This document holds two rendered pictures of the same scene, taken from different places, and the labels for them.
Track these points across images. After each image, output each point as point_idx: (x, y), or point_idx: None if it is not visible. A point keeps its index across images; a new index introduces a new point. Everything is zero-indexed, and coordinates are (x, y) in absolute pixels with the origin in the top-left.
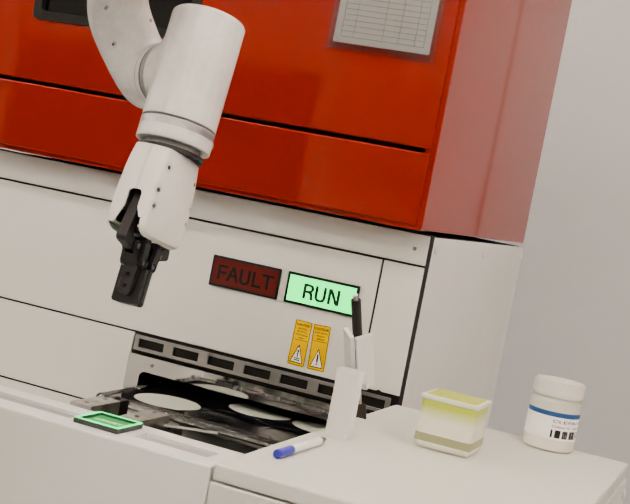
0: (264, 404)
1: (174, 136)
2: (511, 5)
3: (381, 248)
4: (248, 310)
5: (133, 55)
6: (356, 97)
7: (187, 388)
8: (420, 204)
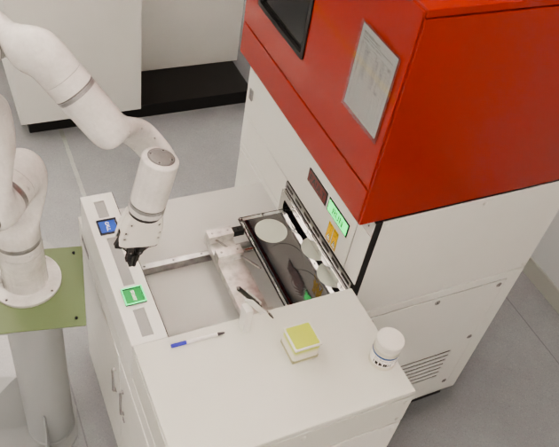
0: None
1: (132, 214)
2: (497, 86)
3: None
4: (317, 202)
5: None
6: (348, 138)
7: None
8: (360, 213)
